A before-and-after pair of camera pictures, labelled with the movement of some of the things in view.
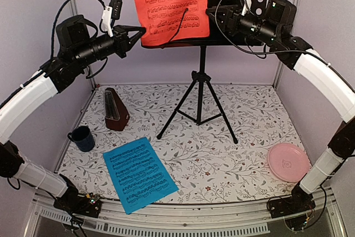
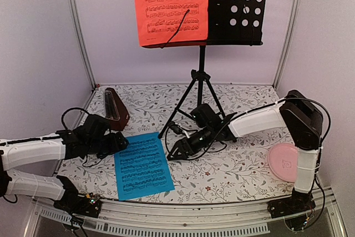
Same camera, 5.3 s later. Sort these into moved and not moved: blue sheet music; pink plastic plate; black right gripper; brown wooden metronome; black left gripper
Moved: black left gripper; black right gripper; blue sheet music
Not moved: pink plastic plate; brown wooden metronome
